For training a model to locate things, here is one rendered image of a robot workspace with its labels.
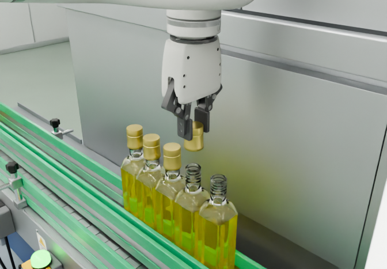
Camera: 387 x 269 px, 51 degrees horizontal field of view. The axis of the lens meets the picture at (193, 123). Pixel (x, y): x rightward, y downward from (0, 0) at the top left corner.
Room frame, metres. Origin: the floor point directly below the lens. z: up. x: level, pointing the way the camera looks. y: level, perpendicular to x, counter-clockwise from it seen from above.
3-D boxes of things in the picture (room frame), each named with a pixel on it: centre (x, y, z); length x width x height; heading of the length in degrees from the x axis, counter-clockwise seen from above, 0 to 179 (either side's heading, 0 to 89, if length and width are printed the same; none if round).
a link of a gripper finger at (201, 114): (0.65, -0.02, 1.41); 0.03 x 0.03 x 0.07; 45
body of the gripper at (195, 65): (0.63, 0.00, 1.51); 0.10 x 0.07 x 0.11; 135
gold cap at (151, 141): (0.71, 0.08, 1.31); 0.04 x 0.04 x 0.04
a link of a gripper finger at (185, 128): (0.61, 0.02, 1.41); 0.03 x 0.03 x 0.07; 45
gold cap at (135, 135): (0.75, 0.12, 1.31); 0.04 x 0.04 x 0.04
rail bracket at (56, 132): (1.13, 0.41, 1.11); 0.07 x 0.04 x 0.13; 136
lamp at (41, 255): (0.71, 0.36, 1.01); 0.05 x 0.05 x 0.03
